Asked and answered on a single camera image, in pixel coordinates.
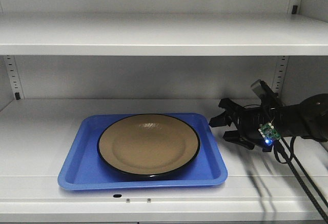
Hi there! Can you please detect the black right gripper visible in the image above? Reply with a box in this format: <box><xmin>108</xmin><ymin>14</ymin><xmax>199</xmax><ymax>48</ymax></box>
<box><xmin>209</xmin><ymin>98</ymin><xmax>276</xmax><ymax>152</ymax></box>

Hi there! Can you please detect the beige plate black rim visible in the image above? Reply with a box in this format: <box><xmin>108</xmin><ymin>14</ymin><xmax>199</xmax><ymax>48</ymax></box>
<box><xmin>97</xmin><ymin>114</ymin><xmax>200</xmax><ymax>177</ymax></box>

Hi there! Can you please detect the blue plastic tray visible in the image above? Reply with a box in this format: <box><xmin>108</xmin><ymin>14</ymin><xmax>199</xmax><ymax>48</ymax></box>
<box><xmin>57</xmin><ymin>113</ymin><xmax>228</xmax><ymax>191</ymax></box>

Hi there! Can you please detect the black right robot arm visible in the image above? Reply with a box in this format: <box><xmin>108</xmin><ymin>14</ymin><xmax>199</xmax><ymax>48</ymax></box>
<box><xmin>209</xmin><ymin>93</ymin><xmax>327</xmax><ymax>151</ymax></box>

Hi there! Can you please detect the grey upper cabinet shelf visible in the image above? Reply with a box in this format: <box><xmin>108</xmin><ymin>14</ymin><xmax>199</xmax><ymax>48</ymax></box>
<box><xmin>1</xmin><ymin>13</ymin><xmax>327</xmax><ymax>56</ymax></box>

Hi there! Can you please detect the green right circuit board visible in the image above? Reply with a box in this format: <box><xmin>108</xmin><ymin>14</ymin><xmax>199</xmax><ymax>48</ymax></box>
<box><xmin>258</xmin><ymin>122</ymin><xmax>281</xmax><ymax>145</ymax></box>

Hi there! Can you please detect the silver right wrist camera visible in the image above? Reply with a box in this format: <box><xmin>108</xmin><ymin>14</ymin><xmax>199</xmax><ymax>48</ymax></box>
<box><xmin>251</xmin><ymin>79</ymin><xmax>277</xmax><ymax>100</ymax></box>

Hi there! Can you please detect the braided right cable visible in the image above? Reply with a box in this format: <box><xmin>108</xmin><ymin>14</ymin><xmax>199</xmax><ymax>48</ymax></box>
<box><xmin>273</xmin><ymin>136</ymin><xmax>328</xmax><ymax>222</ymax></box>

